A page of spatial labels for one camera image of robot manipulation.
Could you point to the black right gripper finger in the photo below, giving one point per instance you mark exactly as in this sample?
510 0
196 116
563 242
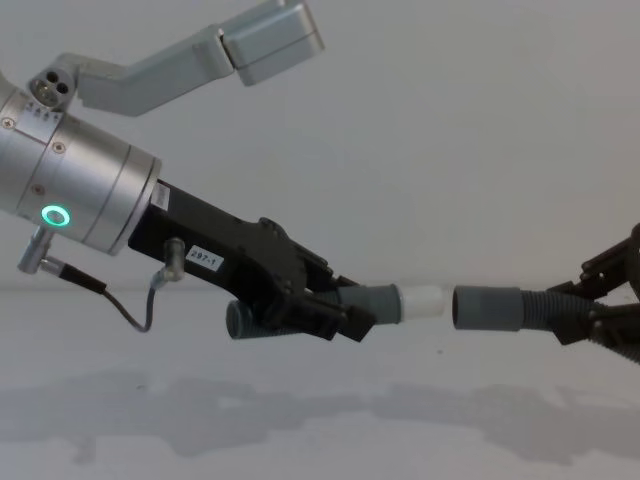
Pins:
612 322
612 265

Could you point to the white plastic tube connector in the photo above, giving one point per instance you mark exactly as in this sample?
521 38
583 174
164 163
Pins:
422 303

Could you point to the white table cloth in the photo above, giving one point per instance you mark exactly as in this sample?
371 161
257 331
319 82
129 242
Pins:
320 415

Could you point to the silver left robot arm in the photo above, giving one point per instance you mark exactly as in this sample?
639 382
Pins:
85 185

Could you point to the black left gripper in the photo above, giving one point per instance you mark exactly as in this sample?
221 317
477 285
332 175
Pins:
210 235

